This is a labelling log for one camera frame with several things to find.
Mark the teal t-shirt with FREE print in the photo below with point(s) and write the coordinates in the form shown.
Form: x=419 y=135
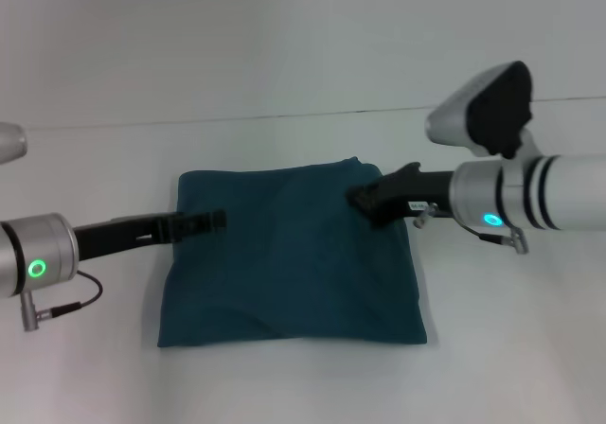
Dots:
x=289 y=258

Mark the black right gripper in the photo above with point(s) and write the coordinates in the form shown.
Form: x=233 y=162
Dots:
x=407 y=197

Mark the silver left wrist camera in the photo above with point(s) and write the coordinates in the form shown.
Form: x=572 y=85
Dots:
x=12 y=142

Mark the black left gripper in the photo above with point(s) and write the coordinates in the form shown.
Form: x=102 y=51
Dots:
x=118 y=237

